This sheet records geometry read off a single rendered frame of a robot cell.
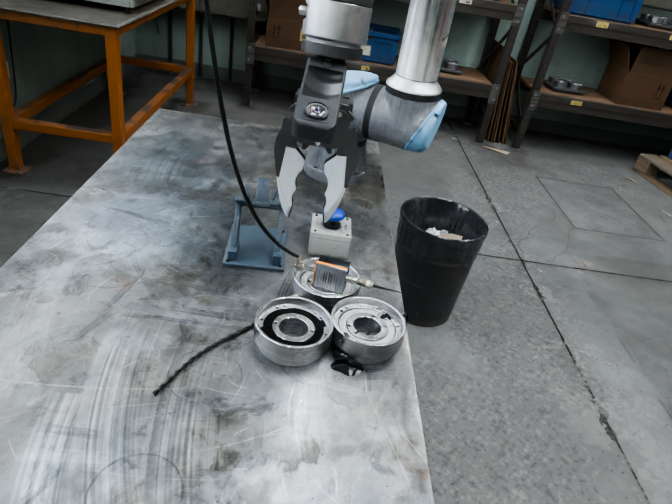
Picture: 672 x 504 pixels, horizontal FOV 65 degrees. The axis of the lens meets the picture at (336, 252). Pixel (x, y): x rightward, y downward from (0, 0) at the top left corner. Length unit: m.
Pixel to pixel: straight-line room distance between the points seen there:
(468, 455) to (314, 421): 1.15
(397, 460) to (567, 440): 1.36
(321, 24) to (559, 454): 1.57
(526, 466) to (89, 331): 1.39
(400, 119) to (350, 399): 0.62
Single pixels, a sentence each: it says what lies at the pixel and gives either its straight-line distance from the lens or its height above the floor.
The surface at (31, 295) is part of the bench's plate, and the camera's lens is 0.84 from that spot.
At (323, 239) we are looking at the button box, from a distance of 0.90.
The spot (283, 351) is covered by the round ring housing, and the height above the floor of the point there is 0.83.
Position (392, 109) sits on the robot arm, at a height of 0.99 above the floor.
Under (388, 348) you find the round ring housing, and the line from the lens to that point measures 0.71.
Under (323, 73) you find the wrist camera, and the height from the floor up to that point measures 1.15.
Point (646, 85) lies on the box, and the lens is 4.80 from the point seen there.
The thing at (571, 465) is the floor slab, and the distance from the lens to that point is 1.90.
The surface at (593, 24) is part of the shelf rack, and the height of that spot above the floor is 0.97.
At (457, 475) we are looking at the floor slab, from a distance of 1.70.
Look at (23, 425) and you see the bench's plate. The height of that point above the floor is 0.80.
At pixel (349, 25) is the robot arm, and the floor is 1.20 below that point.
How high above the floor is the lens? 1.29
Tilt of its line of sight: 32 degrees down
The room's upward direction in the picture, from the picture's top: 10 degrees clockwise
